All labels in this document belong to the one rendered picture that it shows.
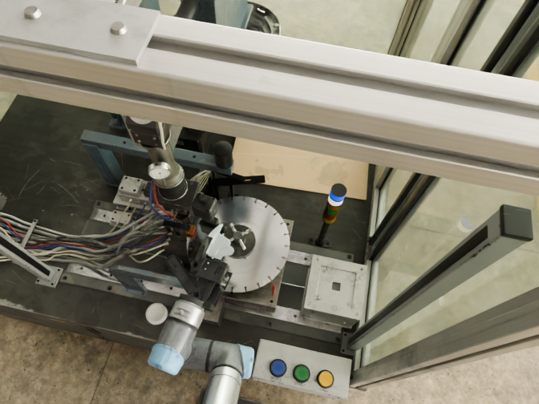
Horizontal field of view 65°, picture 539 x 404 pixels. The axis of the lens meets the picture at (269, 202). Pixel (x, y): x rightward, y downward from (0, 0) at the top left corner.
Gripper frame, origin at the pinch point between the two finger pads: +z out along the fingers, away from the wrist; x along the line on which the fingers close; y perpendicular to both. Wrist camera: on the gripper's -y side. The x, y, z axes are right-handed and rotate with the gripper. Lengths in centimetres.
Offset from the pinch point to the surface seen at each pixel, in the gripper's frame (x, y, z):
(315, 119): 79, 34, -21
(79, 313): -39, -49, -29
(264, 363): -34.0, 17.5, -22.7
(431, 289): 23, 50, -7
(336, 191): -8.8, 24.0, 25.4
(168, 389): -117, -35, -41
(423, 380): -134, 78, 7
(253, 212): -26.0, -1.9, 19.3
